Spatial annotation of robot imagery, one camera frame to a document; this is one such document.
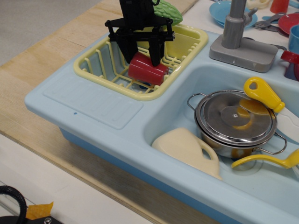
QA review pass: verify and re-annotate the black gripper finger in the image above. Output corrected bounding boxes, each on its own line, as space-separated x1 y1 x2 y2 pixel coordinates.
116 29 138 63
149 41 164 66

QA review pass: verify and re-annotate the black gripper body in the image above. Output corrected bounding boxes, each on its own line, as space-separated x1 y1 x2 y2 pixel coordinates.
105 0 175 41

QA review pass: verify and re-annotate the red plastic cup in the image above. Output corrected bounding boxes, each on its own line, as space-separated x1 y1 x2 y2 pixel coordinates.
128 52 169 85

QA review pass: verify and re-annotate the orange plastic cup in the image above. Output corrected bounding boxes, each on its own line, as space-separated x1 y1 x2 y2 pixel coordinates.
270 0 289 14

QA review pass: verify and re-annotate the blue plastic cup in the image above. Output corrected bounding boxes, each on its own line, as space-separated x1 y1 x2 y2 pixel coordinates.
288 25 299 54

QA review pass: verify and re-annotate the green toy bitter gourd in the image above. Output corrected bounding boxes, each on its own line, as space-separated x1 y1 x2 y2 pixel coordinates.
134 0 184 32

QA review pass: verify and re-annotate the yellow dish rack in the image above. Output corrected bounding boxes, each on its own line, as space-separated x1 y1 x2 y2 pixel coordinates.
73 24 208 101

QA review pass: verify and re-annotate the blue plastic plate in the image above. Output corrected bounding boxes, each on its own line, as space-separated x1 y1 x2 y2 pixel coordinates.
209 0 258 28

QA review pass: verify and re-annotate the grey toy faucet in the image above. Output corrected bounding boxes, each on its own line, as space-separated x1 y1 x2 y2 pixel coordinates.
209 0 278 73

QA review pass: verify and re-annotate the cream plastic jug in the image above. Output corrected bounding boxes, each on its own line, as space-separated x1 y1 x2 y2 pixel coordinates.
152 127 222 180

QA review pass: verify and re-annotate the cream toy item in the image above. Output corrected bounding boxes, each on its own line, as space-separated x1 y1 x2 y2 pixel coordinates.
246 0 270 9

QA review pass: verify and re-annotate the grey plastic fork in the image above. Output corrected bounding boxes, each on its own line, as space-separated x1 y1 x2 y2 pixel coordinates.
254 13 286 28

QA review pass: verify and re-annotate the steel pot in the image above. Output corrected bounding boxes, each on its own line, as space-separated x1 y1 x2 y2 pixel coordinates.
187 93 288 159

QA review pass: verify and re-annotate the wooden board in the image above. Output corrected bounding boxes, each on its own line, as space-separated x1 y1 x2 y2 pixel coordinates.
0 0 214 224

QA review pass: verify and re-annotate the light blue toy sink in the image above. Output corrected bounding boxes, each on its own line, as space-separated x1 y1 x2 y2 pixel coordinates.
25 25 299 224

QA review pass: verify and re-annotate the red plastic plate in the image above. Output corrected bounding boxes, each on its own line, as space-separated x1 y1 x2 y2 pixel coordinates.
278 13 299 35

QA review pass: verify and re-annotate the yellow plastic ladle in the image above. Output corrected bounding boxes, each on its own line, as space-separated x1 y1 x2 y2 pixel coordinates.
231 149 299 169

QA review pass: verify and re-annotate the yellow tape piece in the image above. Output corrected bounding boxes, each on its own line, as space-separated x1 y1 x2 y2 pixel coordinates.
26 202 54 220

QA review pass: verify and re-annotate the black device base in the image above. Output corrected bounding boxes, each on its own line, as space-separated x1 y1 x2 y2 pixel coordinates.
0 216 62 224

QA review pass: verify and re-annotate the yellow handled toy knife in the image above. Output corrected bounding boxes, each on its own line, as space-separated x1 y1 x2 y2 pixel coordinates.
243 77 299 142

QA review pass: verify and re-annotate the black braided cable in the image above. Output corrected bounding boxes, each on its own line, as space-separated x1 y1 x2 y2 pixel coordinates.
0 185 28 224

